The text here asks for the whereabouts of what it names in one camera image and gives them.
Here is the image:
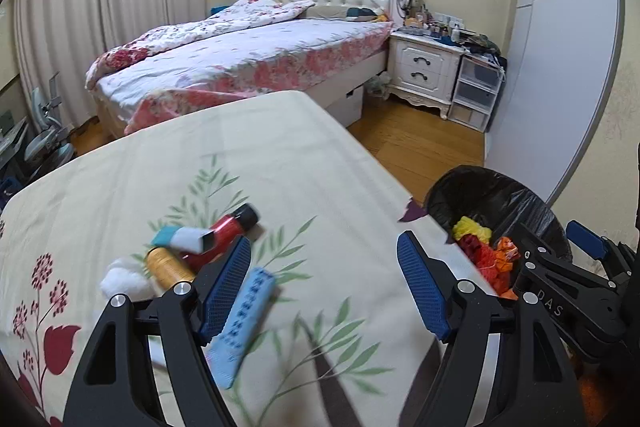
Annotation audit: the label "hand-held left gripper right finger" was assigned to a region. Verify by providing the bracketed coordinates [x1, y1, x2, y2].
[396, 230, 587, 427]

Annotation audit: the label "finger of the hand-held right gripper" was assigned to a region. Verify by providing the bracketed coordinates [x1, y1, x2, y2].
[566, 221, 618, 260]
[510, 223, 573, 265]

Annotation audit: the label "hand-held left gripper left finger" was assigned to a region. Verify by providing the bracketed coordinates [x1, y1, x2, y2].
[62, 234, 253, 427]

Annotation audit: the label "orange plastic bag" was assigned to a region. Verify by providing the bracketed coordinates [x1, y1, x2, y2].
[492, 236, 523, 268]

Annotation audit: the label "light blue tube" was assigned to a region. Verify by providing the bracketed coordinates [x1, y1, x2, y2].
[206, 267, 277, 390]

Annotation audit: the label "orange plastic wrapper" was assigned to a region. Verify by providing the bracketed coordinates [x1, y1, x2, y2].
[480, 262, 518, 303]

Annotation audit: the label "dark red foil wrapper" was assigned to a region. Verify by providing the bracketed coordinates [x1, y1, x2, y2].
[457, 234, 496, 268]

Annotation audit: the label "yellow foam fruit net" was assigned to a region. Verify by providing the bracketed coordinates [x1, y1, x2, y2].
[452, 216, 493, 244]

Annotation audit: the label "red bottle with black cap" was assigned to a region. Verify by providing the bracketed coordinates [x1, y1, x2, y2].
[182, 203, 261, 273]

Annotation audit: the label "black lined trash can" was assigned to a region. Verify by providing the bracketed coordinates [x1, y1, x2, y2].
[424, 165, 573, 303]

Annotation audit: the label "teal and white packet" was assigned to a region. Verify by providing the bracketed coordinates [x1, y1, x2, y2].
[150, 224, 213, 254]

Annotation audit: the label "gold cylinder bottle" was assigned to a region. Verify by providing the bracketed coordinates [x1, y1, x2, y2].
[145, 246, 197, 290]

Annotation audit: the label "white tissue wad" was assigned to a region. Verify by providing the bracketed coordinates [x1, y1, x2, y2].
[99, 257, 156, 300]

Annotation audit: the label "clear plastic drawer unit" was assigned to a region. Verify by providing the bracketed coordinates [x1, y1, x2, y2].
[450, 54, 503, 132]

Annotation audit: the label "white wardrobe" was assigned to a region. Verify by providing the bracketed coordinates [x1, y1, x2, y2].
[487, 0, 626, 208]

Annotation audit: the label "white storage box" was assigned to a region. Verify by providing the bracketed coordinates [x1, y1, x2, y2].
[327, 86, 364, 128]

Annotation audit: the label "white nightstand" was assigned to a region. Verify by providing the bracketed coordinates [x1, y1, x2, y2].
[385, 31, 463, 120]

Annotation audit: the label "white plastic bag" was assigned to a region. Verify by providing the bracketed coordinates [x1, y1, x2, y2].
[365, 74, 391, 100]

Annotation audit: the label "clutter of small bottles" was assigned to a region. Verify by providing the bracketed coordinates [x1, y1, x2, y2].
[400, 7, 501, 58]

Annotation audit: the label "grey desk chair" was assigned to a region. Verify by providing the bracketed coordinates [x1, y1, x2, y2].
[22, 77, 76, 168]

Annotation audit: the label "pink floral bed sheet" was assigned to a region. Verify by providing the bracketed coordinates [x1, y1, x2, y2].
[95, 19, 391, 135]

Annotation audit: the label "grey study desk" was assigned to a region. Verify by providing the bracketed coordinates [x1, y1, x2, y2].
[0, 117, 31, 178]

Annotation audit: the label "floral quilt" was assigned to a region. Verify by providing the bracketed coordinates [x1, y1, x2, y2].
[85, 0, 316, 80]

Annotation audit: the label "beige pillow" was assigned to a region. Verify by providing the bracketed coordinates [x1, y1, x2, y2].
[305, 5, 351, 18]

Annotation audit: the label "beige curtains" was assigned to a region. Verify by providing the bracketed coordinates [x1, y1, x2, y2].
[12, 0, 211, 128]

